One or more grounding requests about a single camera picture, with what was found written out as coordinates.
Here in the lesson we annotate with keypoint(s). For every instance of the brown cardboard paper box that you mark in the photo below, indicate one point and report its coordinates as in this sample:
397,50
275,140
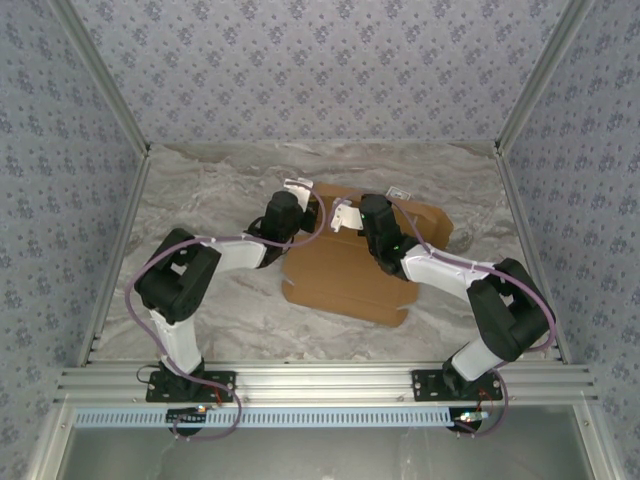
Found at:
340,270

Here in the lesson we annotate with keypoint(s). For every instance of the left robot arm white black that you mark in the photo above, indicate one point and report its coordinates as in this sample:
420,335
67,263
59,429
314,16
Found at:
180,340

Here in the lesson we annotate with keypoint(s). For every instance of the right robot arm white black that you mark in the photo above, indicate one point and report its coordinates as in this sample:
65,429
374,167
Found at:
475,360

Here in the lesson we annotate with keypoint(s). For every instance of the small white label sticker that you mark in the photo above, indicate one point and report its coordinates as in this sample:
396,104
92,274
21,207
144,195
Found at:
399,193

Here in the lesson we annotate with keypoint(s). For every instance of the right small circuit board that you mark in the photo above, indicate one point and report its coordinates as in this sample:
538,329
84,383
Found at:
467,417

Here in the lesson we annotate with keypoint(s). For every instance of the small circuit board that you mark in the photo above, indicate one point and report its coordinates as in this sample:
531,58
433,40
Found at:
467,417
185,415

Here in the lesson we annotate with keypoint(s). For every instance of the left small circuit board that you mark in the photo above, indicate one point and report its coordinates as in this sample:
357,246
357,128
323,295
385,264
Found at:
185,415

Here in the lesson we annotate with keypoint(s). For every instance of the grey metal lower panel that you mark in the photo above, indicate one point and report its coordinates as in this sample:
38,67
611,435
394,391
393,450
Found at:
325,455

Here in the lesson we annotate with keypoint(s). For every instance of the right aluminium side rail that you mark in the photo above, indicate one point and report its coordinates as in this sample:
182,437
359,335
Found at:
515,200

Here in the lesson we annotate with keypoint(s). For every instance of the aluminium side rail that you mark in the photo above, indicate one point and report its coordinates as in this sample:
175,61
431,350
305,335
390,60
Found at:
117,260
515,200

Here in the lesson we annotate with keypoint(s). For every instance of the aluminium mounting rail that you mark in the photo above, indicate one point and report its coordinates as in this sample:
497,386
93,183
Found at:
325,382

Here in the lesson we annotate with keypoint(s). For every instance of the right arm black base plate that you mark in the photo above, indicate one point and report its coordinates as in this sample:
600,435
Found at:
425,387

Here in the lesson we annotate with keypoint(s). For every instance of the left aluminium side rail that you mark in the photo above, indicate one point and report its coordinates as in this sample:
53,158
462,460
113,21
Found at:
117,260

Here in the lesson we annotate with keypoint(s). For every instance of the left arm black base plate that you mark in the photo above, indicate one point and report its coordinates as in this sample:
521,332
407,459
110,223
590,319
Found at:
220,380

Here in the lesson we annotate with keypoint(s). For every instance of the right aluminium frame post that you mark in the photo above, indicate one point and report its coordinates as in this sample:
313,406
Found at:
540,75

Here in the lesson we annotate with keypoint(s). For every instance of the aluminium frame post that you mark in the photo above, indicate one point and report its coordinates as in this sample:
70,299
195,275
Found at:
105,75
540,75

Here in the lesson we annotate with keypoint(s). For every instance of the left aluminium frame post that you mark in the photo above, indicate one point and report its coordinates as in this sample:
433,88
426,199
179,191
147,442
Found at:
105,75

